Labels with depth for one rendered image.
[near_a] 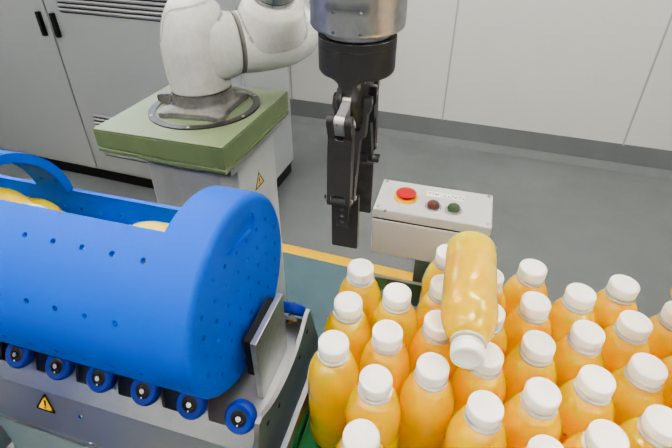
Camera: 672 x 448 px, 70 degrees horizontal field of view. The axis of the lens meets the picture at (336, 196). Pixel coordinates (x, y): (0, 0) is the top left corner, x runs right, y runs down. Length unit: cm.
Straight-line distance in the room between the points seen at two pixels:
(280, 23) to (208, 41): 17
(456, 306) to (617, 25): 282
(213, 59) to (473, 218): 72
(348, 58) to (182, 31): 80
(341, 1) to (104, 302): 43
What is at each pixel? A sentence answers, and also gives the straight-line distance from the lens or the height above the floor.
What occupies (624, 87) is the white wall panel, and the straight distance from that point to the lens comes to 342.
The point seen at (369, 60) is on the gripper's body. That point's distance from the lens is 45.
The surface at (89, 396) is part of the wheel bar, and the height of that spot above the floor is 92.
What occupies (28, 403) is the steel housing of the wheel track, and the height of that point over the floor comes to 87.
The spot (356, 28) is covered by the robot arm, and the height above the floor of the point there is 147.
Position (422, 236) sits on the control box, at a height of 106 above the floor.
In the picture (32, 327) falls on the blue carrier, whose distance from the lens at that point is 73.
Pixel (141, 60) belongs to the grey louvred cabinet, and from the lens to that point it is 263.
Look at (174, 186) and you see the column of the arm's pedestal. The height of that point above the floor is 89.
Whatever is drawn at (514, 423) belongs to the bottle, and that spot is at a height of 105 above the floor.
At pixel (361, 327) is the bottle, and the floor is 106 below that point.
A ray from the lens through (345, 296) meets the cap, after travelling 67.
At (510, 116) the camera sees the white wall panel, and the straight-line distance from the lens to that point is 343.
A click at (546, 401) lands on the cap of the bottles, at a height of 110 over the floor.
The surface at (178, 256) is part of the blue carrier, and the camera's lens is 58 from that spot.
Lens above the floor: 158
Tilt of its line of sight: 34 degrees down
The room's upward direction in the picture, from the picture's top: straight up
